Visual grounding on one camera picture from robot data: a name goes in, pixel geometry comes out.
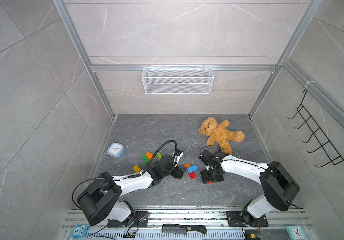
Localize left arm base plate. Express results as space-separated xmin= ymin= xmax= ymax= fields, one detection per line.
xmin=108 ymin=211 xmax=149 ymax=228

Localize orange long lego brick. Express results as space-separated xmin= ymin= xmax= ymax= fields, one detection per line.
xmin=145 ymin=152 xmax=153 ymax=160

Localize light blue alarm clock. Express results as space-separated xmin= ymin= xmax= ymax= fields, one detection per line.
xmin=107 ymin=143 xmax=124 ymax=158

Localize red small lego brick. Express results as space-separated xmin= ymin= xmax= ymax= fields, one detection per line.
xmin=189 ymin=172 xmax=197 ymax=180

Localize white wire mesh basket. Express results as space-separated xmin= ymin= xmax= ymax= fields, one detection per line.
xmin=141 ymin=67 xmax=215 ymax=95

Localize black comb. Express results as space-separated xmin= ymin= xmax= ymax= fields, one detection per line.
xmin=161 ymin=224 xmax=207 ymax=234

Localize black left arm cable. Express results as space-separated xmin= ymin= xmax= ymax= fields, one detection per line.
xmin=149 ymin=139 xmax=179 ymax=175

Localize brown teddy bear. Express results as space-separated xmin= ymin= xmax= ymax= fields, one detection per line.
xmin=199 ymin=117 xmax=245 ymax=155

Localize teal square clock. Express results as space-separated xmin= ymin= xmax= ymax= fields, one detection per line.
xmin=285 ymin=226 xmax=307 ymax=240

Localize black wall hook rack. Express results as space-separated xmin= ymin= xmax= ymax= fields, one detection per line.
xmin=287 ymin=90 xmax=344 ymax=168

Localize green long lego brick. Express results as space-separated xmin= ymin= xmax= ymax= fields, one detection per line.
xmin=141 ymin=154 xmax=150 ymax=164

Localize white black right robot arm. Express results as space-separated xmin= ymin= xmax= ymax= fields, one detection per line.
xmin=199 ymin=150 xmax=300 ymax=225

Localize blue lego brick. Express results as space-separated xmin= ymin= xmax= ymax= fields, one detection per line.
xmin=187 ymin=165 xmax=199 ymax=174

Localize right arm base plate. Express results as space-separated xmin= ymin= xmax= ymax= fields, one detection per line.
xmin=225 ymin=211 xmax=269 ymax=227

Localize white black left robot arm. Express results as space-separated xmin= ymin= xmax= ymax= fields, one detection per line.
xmin=77 ymin=150 xmax=184 ymax=227

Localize yellow small lego brick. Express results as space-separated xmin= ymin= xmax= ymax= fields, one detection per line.
xmin=133 ymin=165 xmax=142 ymax=173

